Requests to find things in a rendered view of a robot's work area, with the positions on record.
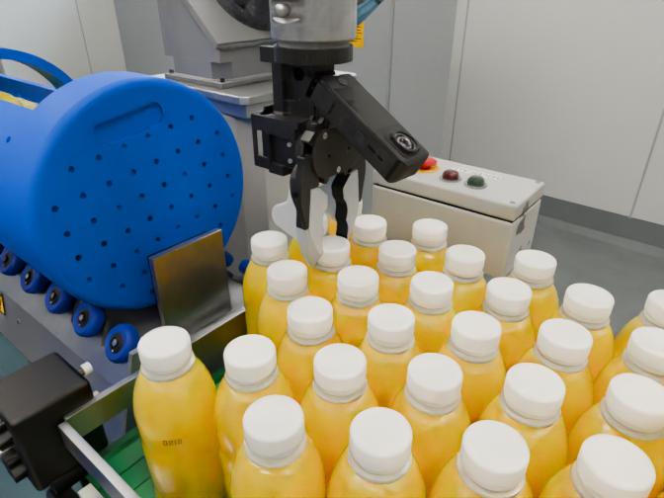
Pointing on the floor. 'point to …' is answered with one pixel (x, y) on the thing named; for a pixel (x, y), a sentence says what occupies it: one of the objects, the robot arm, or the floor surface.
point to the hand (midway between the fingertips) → (331, 248)
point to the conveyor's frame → (76, 493)
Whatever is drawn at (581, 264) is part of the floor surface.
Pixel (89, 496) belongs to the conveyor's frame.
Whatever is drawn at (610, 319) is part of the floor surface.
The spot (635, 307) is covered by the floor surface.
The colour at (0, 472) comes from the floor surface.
